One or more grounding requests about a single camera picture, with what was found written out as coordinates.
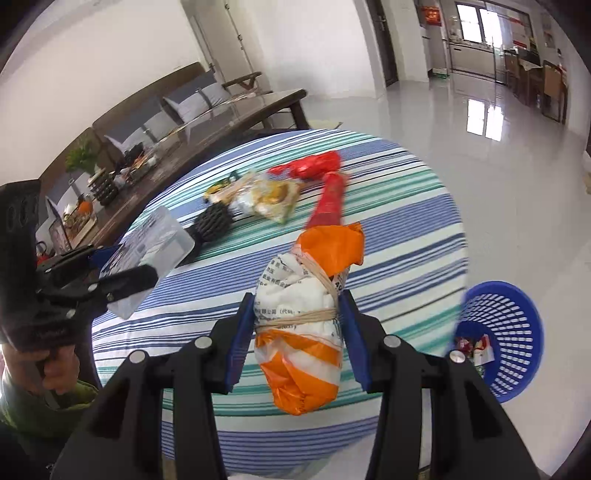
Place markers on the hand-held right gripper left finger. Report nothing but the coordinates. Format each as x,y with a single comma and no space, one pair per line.
240,341

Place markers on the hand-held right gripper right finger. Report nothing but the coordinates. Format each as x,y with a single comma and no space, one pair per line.
355,341

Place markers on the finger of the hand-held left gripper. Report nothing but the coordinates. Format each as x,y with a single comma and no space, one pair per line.
129,281
99,257

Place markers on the clear plastic packet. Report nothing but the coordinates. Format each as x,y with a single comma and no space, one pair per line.
152,240

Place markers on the orange white plastic bag bundle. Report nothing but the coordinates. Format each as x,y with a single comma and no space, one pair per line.
304,323

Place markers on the black foam mesh net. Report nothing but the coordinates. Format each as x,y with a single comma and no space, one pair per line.
212,221

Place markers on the green yellow small packet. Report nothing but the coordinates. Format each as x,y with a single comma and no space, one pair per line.
221,188

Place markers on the red snack packet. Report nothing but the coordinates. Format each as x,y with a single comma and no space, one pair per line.
330,198

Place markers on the yellow snack packet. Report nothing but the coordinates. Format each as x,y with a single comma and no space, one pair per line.
272,196

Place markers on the blue plastic basket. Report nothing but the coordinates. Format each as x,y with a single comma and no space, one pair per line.
512,323

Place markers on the red plastic wrapper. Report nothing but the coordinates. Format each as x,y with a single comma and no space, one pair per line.
314,165

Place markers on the person's left forearm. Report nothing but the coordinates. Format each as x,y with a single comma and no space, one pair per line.
27,415

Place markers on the person's left hand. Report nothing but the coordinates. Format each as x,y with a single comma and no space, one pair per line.
60,369

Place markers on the smartphone on stand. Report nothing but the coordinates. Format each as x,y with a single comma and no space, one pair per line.
57,226

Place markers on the green plant in black vase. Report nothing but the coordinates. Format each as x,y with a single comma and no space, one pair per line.
104,189

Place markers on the glass tray of snacks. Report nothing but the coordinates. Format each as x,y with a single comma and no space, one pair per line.
136,164

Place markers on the striped cloth covered round table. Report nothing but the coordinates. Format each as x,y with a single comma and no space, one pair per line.
406,230

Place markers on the grey blue cushion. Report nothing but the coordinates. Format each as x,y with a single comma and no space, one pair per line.
138,134
198,101

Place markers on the dark wooden coffee table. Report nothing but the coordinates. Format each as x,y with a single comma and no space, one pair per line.
194,147

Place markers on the brown wooden sofa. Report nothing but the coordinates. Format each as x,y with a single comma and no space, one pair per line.
138,110

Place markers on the dark entrance door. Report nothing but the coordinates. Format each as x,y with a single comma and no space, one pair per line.
383,41

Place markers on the white kitchen counter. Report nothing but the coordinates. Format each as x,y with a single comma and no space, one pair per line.
471,57

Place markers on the wooden dining chair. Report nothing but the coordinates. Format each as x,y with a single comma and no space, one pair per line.
510,69
554,92

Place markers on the dining table with cloth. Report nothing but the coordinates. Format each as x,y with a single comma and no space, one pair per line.
528,64

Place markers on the glass sliding kitchen door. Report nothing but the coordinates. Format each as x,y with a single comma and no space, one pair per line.
489,27

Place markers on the red wall poster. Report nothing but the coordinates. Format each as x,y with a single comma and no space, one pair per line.
429,14

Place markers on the framed wall picture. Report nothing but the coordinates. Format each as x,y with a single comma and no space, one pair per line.
549,32

